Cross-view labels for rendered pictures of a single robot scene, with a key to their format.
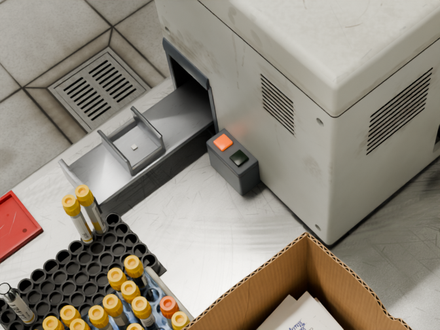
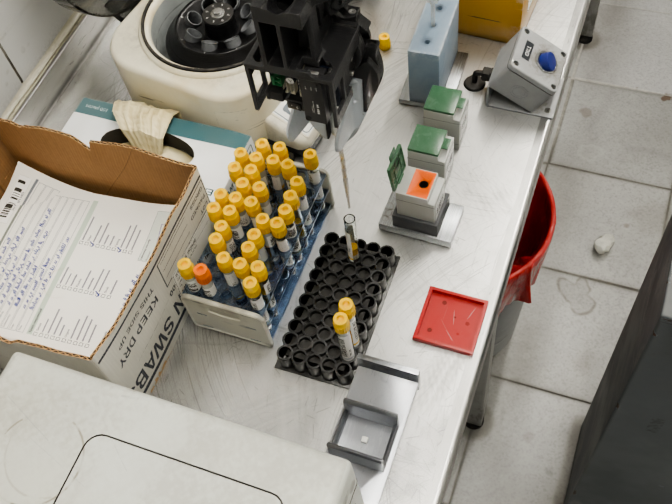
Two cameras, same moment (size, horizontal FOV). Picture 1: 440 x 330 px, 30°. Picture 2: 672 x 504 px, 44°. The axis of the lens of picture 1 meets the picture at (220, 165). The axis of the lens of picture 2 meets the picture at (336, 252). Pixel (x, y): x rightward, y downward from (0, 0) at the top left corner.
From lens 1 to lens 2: 0.77 m
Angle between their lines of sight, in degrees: 61
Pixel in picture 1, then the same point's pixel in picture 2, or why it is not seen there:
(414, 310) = not seen: hidden behind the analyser
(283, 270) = (117, 345)
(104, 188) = (364, 382)
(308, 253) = (101, 371)
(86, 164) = (400, 396)
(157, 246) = (297, 383)
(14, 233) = (436, 322)
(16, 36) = not seen: outside the picture
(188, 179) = not seen: hidden behind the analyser
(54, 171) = (450, 398)
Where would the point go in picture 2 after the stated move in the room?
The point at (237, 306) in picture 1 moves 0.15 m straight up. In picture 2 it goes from (142, 297) to (91, 216)
